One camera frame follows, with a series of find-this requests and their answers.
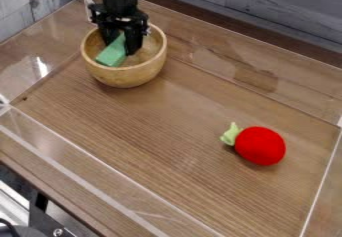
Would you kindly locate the light wooden bowl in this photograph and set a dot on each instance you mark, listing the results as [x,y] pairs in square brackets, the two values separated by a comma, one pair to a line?
[139,68]

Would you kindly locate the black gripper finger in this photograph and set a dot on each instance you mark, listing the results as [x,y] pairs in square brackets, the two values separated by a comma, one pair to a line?
[134,40]
[110,32]

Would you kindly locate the clear acrylic tray walls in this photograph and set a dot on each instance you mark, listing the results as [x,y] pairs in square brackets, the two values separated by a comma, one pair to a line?
[130,158]

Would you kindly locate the black metal table leg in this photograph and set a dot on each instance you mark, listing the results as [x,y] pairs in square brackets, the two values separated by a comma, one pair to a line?
[41,221]

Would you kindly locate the green rectangular block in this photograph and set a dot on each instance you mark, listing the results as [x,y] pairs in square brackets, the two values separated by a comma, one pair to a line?
[112,55]

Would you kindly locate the red plush strawberry toy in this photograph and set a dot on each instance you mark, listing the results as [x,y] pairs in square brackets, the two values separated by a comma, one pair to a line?
[258,144]

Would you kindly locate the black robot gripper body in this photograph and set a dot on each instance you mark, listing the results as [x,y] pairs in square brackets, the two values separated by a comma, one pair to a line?
[120,13]

